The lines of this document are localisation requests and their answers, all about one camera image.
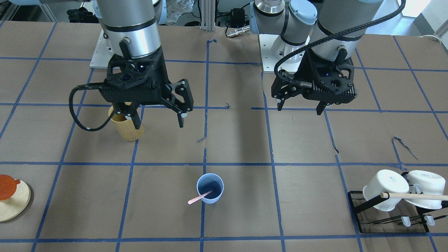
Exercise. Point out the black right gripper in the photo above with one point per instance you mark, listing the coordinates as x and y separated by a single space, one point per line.
163 75

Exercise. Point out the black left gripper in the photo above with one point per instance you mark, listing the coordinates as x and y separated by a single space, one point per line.
305 68

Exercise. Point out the light blue plastic cup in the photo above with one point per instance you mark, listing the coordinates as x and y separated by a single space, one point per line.
210 182

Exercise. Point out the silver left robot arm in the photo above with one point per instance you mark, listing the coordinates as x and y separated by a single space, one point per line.
300 23

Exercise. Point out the bamboo wooden cup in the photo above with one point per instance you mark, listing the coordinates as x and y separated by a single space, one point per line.
125 127

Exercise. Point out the silver cylindrical connector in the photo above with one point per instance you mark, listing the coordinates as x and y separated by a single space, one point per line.
238 32

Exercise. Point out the white mug on rack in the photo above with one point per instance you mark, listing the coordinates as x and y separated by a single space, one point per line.
429 183
385 181

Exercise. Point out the wooden rack dowel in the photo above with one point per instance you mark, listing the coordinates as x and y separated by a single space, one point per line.
388 195

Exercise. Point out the orange silicone lid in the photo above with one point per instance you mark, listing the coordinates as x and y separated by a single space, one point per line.
8 186

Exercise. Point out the round wooden coaster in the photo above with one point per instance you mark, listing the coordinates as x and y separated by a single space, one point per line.
13 206

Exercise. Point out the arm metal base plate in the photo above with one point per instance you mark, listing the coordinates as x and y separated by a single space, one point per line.
103 52
272 49

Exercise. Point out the black wire mug rack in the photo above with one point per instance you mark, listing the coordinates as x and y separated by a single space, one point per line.
380 215

